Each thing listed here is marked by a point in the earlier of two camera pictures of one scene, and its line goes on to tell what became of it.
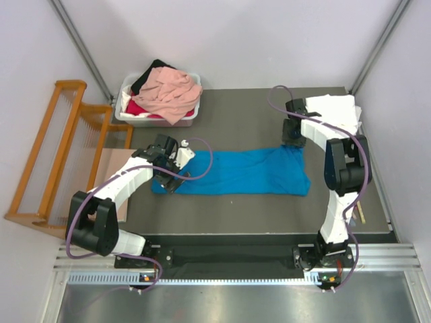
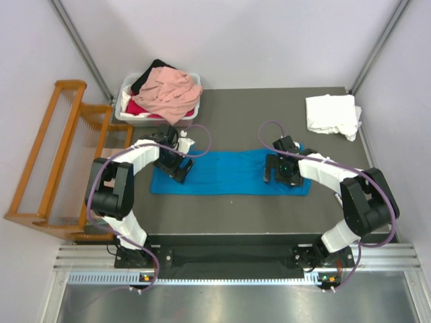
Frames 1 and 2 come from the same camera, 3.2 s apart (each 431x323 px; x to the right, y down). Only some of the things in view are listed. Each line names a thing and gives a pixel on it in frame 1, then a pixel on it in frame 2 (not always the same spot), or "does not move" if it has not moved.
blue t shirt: [269, 171] does not move
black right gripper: [286, 140] to [274, 161]
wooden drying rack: [62, 161] does not move
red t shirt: [133, 108] does not move
